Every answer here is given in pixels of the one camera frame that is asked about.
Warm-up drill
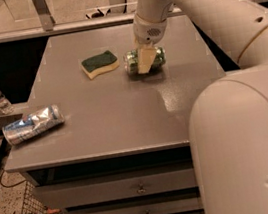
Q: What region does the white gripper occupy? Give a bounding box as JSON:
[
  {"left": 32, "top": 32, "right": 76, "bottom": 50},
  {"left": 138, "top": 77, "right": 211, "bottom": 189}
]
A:
[{"left": 133, "top": 13, "right": 167, "bottom": 75}]

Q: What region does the green soda can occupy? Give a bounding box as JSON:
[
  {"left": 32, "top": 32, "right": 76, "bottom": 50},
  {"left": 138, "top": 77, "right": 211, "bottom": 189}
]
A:
[{"left": 123, "top": 46, "right": 166, "bottom": 76}]

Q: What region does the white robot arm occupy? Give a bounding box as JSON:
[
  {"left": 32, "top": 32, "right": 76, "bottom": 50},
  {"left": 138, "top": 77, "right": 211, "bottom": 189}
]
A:
[{"left": 134, "top": 0, "right": 268, "bottom": 214}]

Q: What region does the green and yellow sponge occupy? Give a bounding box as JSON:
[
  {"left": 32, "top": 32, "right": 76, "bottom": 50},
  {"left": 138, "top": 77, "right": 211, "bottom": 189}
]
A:
[{"left": 81, "top": 50, "right": 119, "bottom": 79}]

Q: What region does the crushed blue silver can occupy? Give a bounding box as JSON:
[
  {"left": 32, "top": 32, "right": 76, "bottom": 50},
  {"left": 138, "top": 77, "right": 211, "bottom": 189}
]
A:
[{"left": 2, "top": 104, "right": 64, "bottom": 145}]

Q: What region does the grey drawer cabinet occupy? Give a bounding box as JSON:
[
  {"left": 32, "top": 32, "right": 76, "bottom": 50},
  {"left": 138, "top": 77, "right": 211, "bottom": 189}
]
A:
[{"left": 6, "top": 15, "right": 224, "bottom": 214}]

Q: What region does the metal railing frame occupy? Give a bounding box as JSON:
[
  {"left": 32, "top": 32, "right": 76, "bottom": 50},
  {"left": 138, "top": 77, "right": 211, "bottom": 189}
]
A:
[{"left": 0, "top": 0, "right": 138, "bottom": 43}]

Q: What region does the black cable on floor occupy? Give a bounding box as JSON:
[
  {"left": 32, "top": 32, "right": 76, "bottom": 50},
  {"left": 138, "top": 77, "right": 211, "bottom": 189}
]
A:
[{"left": 0, "top": 166, "right": 28, "bottom": 191}]

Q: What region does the wire mesh basket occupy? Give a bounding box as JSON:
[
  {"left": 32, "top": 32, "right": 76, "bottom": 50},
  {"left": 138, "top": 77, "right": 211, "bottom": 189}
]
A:
[{"left": 21, "top": 182, "right": 48, "bottom": 214}]

